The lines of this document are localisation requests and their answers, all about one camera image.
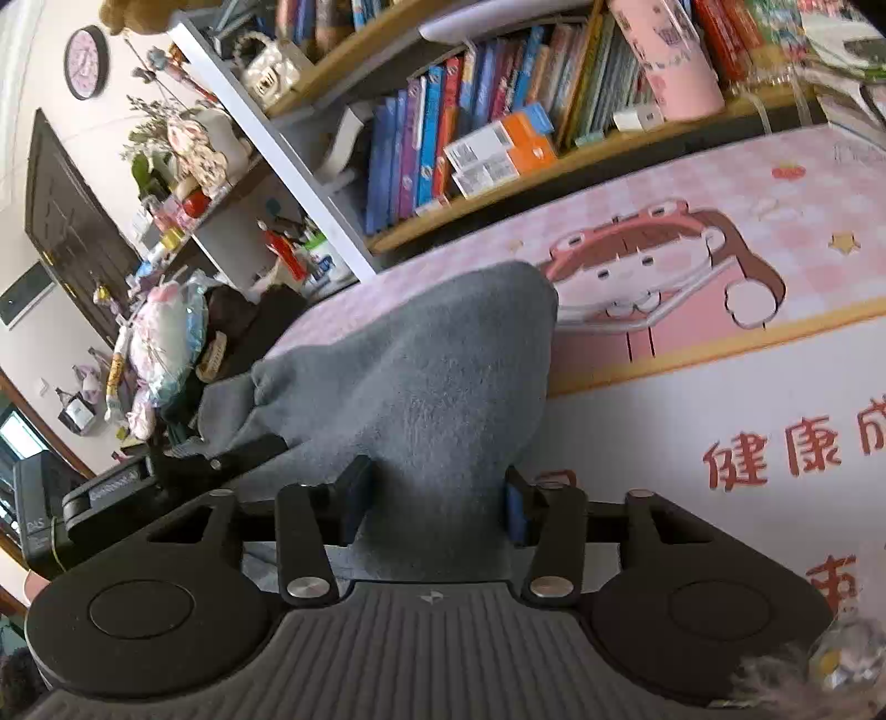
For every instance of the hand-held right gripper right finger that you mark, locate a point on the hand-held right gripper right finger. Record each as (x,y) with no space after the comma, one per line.
(516,516)

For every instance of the white bottle with blue label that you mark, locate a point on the white bottle with blue label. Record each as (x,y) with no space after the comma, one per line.
(325,266)

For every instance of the dark brown bag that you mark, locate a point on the dark brown bag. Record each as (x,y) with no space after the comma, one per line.
(242,325)

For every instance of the white charger adapter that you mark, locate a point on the white charger adapter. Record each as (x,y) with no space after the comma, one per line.
(637,119)

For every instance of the brown teddy bear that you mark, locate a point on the brown teddy bear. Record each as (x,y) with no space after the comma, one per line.
(138,14)

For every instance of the red figurine doll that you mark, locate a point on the red figurine doll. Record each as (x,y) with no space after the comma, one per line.
(280,246)

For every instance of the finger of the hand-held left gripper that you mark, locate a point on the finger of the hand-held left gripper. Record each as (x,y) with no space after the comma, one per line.
(242,453)

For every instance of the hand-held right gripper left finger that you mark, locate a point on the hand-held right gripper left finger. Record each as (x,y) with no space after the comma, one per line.
(358,505)

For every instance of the pink cartoon printed desk mat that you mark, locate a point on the pink cartoon printed desk mat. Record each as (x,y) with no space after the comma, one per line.
(692,429)

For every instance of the red round jar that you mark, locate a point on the red round jar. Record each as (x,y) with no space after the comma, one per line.
(196,203)

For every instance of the pink printed cup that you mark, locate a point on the pink printed cup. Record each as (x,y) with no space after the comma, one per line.
(671,62)

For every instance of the pink wall clock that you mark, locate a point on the pink wall clock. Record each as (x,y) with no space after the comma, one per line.
(86,62)

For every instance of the white bar lamp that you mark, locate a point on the white bar lamp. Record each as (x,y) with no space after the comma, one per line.
(498,24)

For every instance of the grey sweatpants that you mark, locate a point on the grey sweatpants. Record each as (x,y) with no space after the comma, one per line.
(429,388)

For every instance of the dried flower bunch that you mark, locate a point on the dried flower bunch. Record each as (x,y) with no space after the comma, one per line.
(187,145)

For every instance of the furry pompom charm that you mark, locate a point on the furry pompom charm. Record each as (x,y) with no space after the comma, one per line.
(824,664)

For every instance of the white shelf unit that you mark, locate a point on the white shelf unit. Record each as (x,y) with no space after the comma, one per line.
(277,159)

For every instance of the wooden bookshelf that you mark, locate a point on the wooden bookshelf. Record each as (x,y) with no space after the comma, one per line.
(588,156)

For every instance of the light blue small case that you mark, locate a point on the light blue small case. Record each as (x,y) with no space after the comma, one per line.
(592,138)

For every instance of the orange and white box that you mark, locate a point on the orange and white box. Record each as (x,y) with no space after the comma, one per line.
(484,142)
(498,173)

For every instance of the row of colourful books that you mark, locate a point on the row of colourful books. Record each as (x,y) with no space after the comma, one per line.
(443,138)

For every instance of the dark brown door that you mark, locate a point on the dark brown door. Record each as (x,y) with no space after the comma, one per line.
(76,228)

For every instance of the red thick book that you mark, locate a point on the red thick book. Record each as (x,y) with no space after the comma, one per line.
(742,28)
(713,34)

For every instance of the white quilted handbag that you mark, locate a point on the white quilted handbag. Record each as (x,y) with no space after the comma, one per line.
(273,73)

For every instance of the stack of magazines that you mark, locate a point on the stack of magazines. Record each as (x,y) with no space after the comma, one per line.
(851,69)

